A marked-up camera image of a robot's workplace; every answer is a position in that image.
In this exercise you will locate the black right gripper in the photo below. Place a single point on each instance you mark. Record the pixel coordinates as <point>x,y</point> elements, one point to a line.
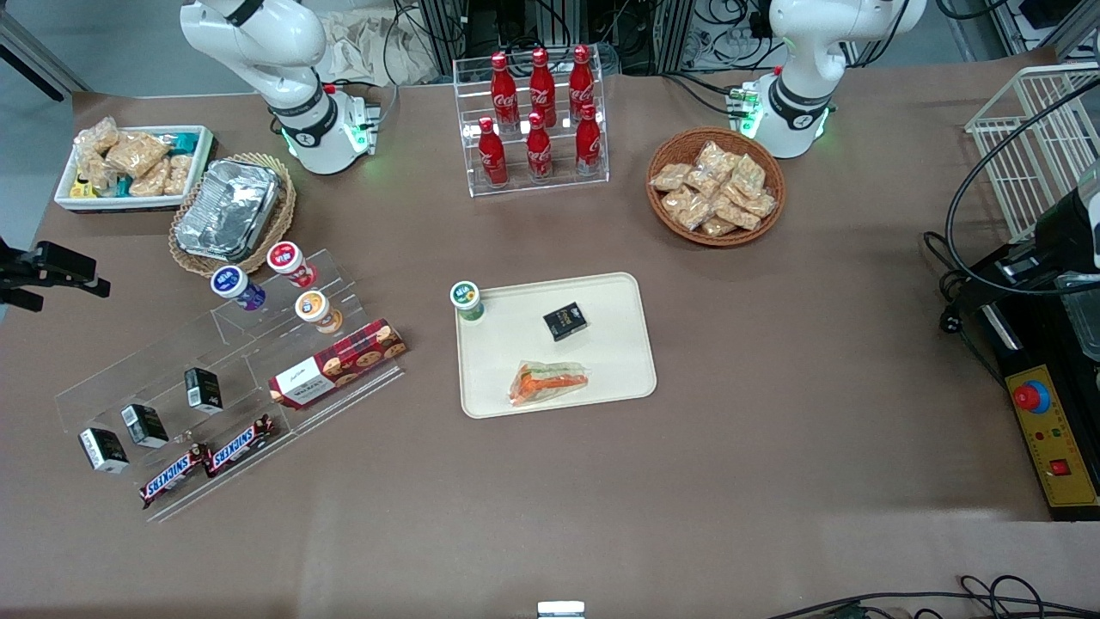
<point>19,268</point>

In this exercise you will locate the triangle sandwich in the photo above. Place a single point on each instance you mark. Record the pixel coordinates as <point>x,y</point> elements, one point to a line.
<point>548,383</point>

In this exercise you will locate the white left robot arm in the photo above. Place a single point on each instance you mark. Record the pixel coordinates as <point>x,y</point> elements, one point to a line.
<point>803,52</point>

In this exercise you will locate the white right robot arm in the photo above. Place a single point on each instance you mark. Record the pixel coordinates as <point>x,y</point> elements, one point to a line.
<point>284,52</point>

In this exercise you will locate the beige plastic tray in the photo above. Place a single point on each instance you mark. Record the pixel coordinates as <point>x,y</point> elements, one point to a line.
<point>601,361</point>

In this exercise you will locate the yellow snack packet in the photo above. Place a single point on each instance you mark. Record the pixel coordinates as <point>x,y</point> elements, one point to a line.
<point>82,189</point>

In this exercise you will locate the clear nut snack packet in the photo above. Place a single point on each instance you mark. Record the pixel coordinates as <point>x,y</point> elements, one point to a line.
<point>748,174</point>
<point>178,174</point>
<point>669,177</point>
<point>737,215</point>
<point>94,172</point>
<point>703,182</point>
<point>761,205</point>
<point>718,227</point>
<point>687,209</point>
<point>96,136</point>
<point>715,156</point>
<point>150,180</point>
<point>136,153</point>

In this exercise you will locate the small black white box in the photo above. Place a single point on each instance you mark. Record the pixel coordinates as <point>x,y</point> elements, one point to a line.
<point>204,389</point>
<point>144,425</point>
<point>103,450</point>

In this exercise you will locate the purple lid cup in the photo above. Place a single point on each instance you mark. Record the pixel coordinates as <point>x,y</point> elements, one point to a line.
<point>229,281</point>

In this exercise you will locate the aluminium foil container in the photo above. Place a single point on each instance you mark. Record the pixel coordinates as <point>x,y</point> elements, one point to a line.
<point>230,211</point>

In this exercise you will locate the white rectangular bin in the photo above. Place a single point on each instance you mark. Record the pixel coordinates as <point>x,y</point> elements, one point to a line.
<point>202,163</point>

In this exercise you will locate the teal snack packet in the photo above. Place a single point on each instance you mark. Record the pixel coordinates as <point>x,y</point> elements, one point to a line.
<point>182,140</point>

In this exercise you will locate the clear acrylic stepped display stand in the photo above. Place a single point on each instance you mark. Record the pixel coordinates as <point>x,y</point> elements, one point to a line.
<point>249,378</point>

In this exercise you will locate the snickers chocolate bar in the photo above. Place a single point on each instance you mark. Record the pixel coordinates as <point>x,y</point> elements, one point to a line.
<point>241,445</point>
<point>174,475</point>

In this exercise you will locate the oval wicker basket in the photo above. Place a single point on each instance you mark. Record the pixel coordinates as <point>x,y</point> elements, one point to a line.
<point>279,232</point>

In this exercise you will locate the red lid cup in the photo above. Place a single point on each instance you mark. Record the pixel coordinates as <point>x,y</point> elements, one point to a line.
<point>286,257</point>

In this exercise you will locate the dark metal bar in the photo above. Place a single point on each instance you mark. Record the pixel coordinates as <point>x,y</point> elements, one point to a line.
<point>51,56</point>

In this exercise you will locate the orange lid cup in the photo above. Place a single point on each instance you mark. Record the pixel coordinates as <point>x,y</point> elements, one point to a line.
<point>313,305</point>

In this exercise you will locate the red tartan cookie box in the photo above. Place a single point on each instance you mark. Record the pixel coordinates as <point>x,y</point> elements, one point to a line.
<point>339,365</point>

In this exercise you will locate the beige crumpled cloth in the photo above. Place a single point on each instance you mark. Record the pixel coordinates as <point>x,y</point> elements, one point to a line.
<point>369,47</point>

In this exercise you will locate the green lid cup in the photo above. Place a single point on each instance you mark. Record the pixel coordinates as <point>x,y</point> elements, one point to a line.
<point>465,296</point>

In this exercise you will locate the red cola bottle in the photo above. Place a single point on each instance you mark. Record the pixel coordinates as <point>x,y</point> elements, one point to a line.
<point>491,159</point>
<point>504,90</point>
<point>581,82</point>
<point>541,86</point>
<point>588,144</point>
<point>539,153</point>

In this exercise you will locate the clear acrylic bottle rack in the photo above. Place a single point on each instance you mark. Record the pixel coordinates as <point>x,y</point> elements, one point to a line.
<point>533,185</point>

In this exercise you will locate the small black box gold print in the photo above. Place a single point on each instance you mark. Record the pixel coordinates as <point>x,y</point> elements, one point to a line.
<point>565,321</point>

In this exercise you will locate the round wicker basket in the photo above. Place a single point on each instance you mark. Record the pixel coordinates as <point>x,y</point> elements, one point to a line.
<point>679,146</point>

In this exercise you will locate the black yellow control box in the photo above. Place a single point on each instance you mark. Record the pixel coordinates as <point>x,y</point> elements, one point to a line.
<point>1053,447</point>

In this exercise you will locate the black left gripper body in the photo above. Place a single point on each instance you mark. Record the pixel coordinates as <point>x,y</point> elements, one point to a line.
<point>1066,232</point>

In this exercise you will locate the clear plastic container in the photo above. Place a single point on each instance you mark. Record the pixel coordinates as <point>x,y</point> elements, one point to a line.
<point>1084,318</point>

